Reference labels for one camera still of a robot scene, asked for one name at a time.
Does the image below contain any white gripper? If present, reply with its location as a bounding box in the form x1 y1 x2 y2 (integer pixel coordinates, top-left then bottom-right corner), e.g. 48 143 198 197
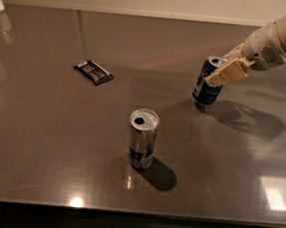
205 22 286 88

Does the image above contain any blue pepsi can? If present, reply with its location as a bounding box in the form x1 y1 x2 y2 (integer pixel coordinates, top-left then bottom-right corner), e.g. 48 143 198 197
192 55 224 105

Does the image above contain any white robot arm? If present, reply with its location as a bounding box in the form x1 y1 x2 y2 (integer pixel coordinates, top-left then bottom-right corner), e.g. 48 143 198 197
205 15 286 88

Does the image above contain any silver redbull can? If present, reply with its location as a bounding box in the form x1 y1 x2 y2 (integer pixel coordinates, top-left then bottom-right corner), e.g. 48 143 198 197
129 108 159 169

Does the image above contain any black snack packet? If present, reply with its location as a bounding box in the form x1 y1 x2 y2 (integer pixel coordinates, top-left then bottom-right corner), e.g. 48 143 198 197
74 60 114 86

